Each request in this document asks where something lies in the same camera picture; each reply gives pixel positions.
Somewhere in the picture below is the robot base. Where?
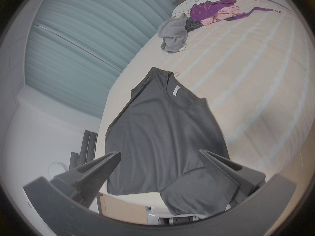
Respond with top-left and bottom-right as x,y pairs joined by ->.
146,206 -> 200,227

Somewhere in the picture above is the round white mirror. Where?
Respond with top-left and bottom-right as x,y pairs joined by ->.
47,162 -> 68,179

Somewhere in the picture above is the black T-shirt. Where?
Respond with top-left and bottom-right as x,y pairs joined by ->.
105,67 -> 240,216

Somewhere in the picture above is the bed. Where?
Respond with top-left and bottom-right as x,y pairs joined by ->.
97,0 -> 311,213

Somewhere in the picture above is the pile of clothes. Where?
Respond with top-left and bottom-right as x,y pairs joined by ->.
186,0 -> 282,31

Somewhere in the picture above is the blue-green curtain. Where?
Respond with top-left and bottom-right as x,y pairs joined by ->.
25,0 -> 190,118

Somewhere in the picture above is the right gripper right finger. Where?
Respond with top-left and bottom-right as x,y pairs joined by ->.
198,149 -> 266,205

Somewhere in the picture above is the white printed pillow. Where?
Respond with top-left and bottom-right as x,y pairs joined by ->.
171,0 -> 234,19

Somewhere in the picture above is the grey garment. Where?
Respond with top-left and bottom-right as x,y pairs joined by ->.
157,13 -> 189,53

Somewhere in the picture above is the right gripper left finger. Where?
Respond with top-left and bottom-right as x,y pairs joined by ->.
50,151 -> 121,207

